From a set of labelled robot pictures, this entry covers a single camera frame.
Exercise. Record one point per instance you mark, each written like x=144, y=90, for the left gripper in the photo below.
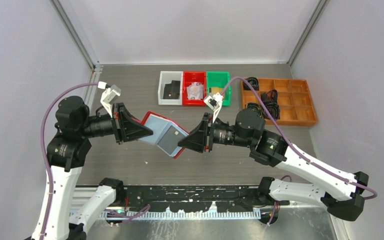
x=127, y=130

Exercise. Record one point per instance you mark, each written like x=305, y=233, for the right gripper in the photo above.
x=200, y=138

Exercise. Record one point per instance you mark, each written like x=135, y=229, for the dark grey card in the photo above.
x=169, y=140

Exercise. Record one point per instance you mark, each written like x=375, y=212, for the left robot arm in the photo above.
x=64, y=159

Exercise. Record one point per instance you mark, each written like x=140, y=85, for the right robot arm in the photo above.
x=337, y=191

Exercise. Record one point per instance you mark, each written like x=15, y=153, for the silver card in red bin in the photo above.
x=195, y=91

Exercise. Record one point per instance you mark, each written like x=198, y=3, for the black card in white bin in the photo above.
x=171, y=91

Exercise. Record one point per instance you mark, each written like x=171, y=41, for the gold card in green bin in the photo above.
x=216, y=92

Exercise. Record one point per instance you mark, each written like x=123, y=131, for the white plastic bin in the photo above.
x=164, y=78

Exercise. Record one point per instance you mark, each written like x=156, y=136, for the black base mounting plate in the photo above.
x=192, y=198

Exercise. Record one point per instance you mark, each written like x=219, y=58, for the green plastic bin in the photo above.
x=219, y=79

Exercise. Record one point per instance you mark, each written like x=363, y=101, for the red plastic bin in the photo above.
x=188, y=78

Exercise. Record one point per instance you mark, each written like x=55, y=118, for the rolled black belt lower left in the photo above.
x=254, y=107

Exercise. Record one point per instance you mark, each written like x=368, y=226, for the rolled black belt top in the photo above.
x=253, y=84

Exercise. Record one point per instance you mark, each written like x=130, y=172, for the rolled black belt middle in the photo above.
x=270, y=96

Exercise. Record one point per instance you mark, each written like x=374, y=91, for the orange compartment tray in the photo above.
x=294, y=99

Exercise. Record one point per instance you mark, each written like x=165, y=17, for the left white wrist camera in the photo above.
x=109, y=96

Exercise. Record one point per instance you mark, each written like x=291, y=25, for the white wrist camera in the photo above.
x=109, y=96
x=214, y=102

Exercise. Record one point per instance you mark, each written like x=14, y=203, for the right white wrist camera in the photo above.
x=214, y=102

